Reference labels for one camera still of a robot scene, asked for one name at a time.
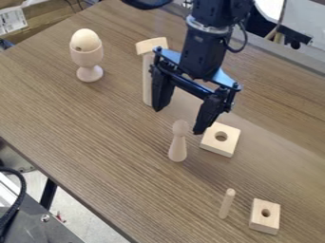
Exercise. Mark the cardboard box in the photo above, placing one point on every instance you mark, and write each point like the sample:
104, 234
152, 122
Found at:
25, 17

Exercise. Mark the small wooden square with hole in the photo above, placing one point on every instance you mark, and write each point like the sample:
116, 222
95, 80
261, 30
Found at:
265, 216

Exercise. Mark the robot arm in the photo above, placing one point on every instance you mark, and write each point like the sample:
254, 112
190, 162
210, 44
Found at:
216, 11

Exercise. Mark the wooden peg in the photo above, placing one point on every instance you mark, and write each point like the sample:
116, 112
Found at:
226, 203

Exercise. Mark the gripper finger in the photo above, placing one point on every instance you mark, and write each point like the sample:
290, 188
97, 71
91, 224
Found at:
160, 90
207, 115

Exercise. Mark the wooden T-shaped block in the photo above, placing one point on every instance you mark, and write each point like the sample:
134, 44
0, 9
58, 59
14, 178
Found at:
147, 63

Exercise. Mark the large wooden square with hole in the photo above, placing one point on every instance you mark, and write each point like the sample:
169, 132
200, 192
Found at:
220, 139

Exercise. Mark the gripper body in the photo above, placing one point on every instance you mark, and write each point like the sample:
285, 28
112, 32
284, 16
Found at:
202, 53

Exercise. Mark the wooden pawn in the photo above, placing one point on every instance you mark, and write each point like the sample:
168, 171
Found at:
178, 141

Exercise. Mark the wooden egg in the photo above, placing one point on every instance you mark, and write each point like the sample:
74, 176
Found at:
85, 40

